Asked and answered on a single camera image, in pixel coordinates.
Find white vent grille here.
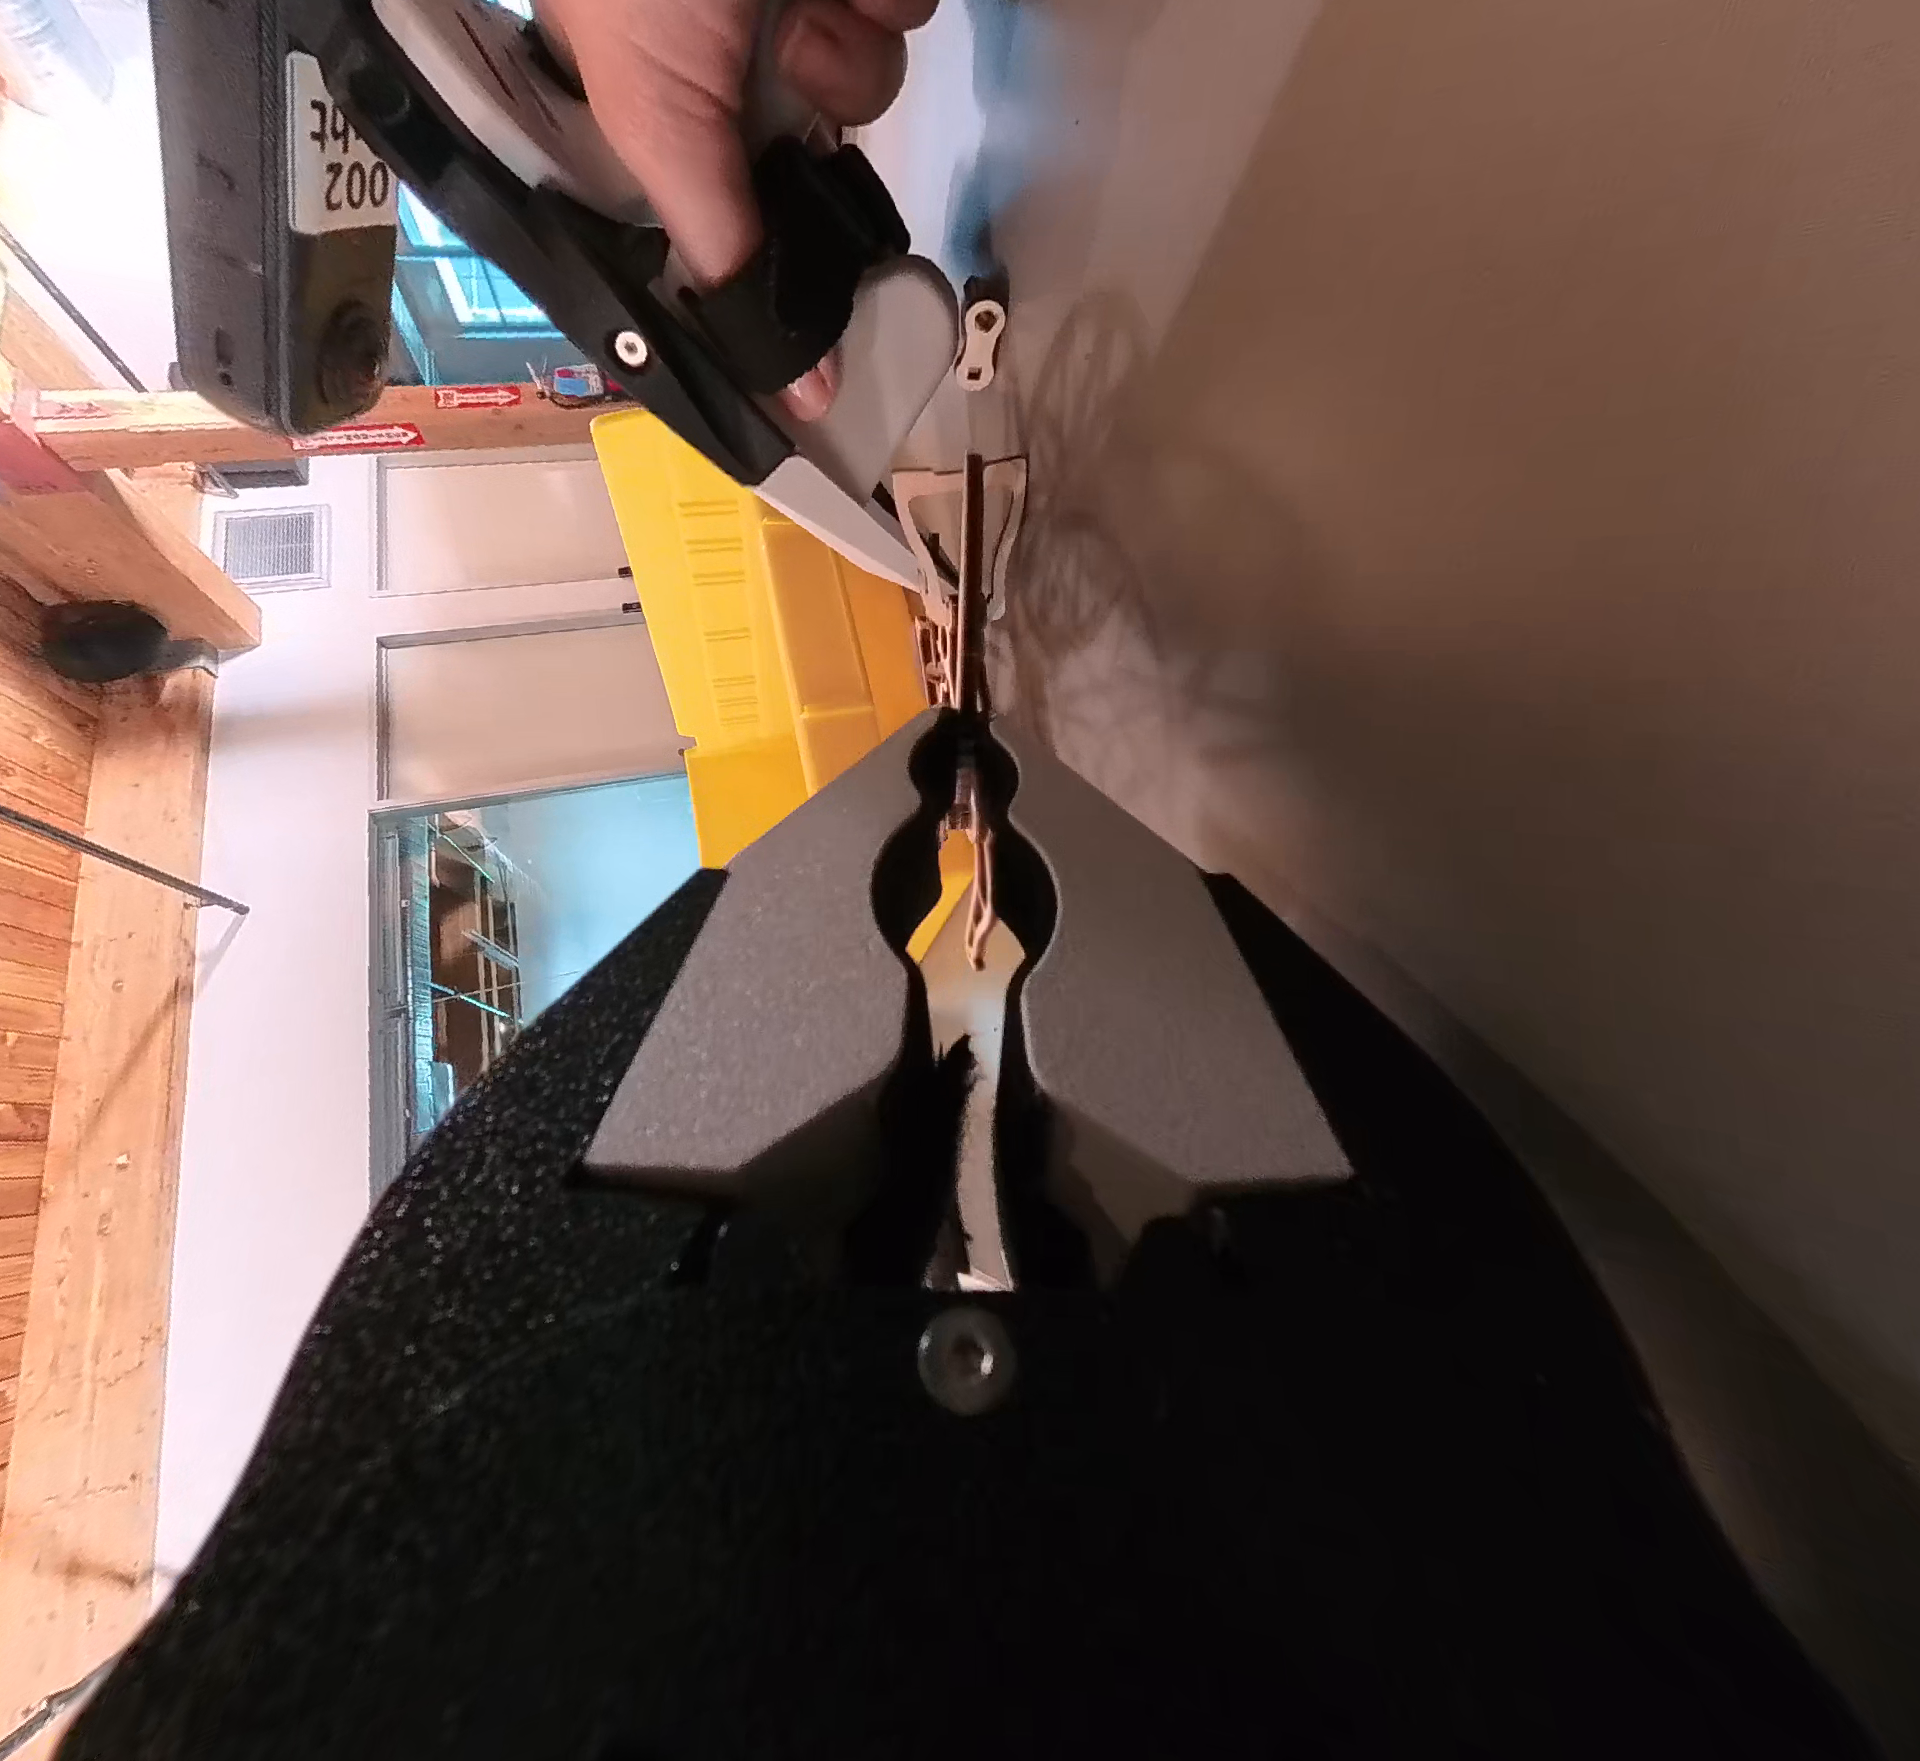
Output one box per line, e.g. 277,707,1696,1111
214,504,329,588

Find wooden bicycle frame assembly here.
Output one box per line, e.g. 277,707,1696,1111
909,596,1036,979

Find wooden beam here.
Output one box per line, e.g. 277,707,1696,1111
30,380,601,472

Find large paned window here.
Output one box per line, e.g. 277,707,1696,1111
393,0,557,339

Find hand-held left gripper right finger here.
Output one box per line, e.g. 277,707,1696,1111
978,721,1355,1287

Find person's right hand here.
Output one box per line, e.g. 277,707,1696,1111
485,0,950,423

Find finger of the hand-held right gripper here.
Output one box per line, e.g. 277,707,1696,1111
792,258,964,507
757,453,930,594

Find metal shelving rack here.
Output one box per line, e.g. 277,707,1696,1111
428,816,527,1118

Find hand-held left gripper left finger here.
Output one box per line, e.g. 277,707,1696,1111
578,706,964,1188

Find yellow plastic bin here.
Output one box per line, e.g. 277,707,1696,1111
589,404,977,944

